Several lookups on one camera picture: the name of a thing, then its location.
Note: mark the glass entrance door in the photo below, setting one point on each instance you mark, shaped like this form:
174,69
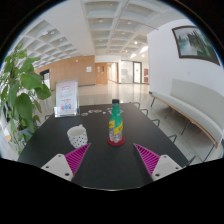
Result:
137,72

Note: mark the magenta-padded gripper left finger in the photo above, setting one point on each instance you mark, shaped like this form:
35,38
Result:
76,156

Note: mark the green-labelled clear drink bottle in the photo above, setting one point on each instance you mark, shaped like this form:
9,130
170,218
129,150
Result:
115,128

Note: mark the framed landscape picture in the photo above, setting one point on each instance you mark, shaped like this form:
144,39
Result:
195,43

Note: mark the recessed ceiling lights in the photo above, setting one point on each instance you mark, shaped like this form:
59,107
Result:
144,49

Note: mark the long white wall bench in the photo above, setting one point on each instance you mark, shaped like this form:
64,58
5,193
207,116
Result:
196,106

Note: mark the green leafy potted plant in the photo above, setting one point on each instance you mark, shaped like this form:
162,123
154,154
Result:
23,100

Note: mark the white polka-dot mug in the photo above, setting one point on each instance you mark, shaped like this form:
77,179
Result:
77,136

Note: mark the clear acrylic sign stand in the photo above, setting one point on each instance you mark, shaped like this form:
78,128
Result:
66,96

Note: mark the flat round red coaster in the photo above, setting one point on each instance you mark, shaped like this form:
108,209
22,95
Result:
116,143

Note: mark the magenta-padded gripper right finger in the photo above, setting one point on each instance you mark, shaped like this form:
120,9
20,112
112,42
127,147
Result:
148,158

